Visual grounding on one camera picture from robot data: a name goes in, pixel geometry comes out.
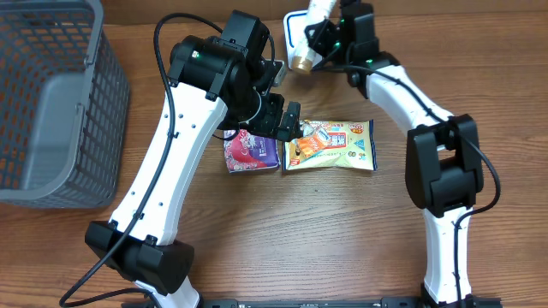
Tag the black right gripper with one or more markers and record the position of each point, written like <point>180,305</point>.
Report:
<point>314,35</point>

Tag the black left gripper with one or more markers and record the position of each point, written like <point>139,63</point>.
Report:
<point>271,123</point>

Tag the white cosmetic tube gold cap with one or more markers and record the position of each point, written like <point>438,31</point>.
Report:
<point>304,54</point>

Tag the red purple snack packet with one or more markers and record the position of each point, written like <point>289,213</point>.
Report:
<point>246,152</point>

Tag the yellow orange snack bag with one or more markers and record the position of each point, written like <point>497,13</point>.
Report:
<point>352,146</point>

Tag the orange Kleenex tissue pack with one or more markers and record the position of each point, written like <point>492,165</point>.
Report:
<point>313,141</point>

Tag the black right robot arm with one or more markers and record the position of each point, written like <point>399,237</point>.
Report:
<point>444,163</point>

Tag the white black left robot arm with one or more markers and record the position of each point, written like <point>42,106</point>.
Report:
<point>221,82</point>

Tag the white barcode scanner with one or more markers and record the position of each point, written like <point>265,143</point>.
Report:
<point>292,25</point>

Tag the grey plastic mesh basket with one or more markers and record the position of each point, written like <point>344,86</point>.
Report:
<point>64,105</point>

